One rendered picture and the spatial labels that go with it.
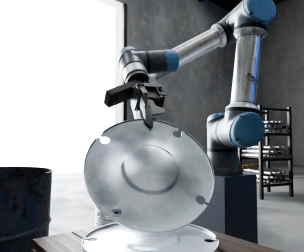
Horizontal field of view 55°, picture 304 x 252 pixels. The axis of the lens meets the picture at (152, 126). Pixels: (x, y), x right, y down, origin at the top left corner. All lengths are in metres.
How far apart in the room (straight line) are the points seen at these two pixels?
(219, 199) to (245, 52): 0.52
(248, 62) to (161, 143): 0.49
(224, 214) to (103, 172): 0.57
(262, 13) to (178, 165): 0.64
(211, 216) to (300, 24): 7.68
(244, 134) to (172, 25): 6.19
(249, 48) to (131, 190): 0.67
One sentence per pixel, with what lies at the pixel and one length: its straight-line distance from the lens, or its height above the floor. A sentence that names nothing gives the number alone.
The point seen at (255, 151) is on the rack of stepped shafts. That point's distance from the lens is 3.27.
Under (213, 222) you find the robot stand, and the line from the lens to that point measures 1.13.
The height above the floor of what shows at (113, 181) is 0.49.
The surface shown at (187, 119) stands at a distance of 6.96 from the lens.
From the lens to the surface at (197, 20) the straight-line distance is 7.87.
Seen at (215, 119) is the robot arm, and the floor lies 0.66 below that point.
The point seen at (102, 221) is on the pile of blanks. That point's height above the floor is 0.14.
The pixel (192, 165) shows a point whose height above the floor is 0.52.
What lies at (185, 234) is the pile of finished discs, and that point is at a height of 0.36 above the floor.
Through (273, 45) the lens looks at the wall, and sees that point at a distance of 8.69.
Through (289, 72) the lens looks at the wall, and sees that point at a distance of 8.33.
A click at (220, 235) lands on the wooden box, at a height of 0.35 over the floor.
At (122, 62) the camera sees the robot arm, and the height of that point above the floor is 0.82.
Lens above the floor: 0.57
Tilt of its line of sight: 3 degrees up
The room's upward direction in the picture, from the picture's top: straight up
